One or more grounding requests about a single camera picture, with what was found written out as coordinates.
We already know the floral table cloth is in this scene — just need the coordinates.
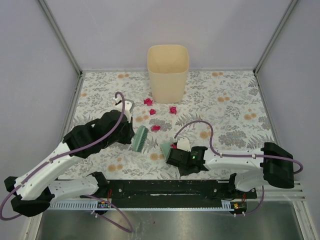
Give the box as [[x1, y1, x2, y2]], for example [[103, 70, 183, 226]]
[[61, 71, 274, 180]]

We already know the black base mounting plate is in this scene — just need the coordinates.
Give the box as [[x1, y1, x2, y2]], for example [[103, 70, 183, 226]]
[[92, 179, 257, 200]]

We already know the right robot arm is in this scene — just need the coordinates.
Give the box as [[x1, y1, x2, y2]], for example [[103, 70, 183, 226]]
[[166, 142, 295, 198]]

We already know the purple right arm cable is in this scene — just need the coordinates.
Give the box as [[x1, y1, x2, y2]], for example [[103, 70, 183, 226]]
[[173, 120, 305, 218]]

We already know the green dustpan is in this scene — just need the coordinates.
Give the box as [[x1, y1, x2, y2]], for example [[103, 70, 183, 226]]
[[159, 142, 174, 159]]

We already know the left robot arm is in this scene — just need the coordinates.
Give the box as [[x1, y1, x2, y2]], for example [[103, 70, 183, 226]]
[[4, 109, 137, 217]]

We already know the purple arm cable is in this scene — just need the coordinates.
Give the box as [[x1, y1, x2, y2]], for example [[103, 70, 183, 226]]
[[0, 91, 134, 233], [173, 120, 305, 218]]

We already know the pink paper scrap right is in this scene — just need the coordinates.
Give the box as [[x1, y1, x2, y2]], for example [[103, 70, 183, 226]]
[[169, 106, 177, 115]]

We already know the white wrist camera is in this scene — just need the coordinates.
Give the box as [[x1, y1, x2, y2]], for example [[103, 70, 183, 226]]
[[113, 96, 135, 123], [174, 137, 191, 152]]

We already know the pink paper scrap middle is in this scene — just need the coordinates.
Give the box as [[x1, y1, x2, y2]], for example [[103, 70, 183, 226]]
[[149, 109, 156, 115]]

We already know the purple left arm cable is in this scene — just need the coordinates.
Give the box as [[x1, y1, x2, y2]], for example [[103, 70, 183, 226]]
[[0, 91, 134, 233]]

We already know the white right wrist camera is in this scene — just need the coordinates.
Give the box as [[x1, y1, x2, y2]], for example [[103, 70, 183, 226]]
[[174, 137, 191, 152]]

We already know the pink paper scrap large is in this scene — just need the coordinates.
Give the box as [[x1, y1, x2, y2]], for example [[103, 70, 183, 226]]
[[170, 143, 177, 149]]

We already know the slotted cable duct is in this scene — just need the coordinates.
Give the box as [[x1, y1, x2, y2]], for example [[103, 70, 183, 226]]
[[49, 195, 246, 211]]

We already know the pink paper scrap by bin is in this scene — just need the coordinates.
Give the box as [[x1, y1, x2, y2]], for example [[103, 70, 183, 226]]
[[143, 98, 153, 106]]

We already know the pink paper scrap upper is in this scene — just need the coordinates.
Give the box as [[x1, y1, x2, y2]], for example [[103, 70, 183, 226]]
[[151, 125, 161, 132]]

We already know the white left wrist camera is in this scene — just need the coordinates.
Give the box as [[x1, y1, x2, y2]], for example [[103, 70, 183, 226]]
[[113, 96, 135, 123]]

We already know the beige waste bin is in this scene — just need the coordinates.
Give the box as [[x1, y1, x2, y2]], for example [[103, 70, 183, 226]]
[[147, 44, 190, 104]]

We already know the green hand brush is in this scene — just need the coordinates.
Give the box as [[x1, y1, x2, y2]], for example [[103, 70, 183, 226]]
[[132, 125, 149, 153]]

